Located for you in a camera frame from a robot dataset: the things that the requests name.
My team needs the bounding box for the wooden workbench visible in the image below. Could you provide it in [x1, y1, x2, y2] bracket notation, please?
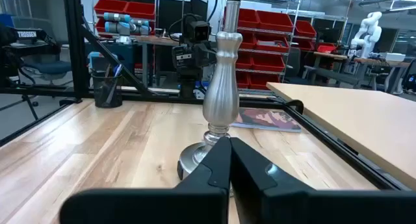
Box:
[97, 34, 183, 88]

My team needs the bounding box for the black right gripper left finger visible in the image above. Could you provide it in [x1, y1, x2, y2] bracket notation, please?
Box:
[59, 136, 232, 224]

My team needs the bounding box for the wire shelf with red bins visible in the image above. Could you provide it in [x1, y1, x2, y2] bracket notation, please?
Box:
[224, 8, 318, 90]
[93, 0, 157, 36]

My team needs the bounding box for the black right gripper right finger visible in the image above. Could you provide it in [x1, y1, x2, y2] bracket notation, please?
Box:
[229, 136, 416, 224]

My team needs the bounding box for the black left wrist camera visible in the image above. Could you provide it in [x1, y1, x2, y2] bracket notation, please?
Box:
[183, 19, 212, 45]

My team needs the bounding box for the blue office chair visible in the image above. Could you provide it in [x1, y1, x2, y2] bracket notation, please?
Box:
[12, 16, 72, 85]

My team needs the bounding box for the tan wooden desk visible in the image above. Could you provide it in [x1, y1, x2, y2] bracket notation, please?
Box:
[266, 82, 416, 191]

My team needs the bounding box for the black mesh pen cup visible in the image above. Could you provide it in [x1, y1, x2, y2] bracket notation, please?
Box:
[92, 71, 124, 108]

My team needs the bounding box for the black aluminium table frame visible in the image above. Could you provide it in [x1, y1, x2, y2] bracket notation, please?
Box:
[0, 0, 410, 191]

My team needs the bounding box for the wooden bench with metal legs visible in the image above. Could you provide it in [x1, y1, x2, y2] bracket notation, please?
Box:
[305, 51, 412, 92]

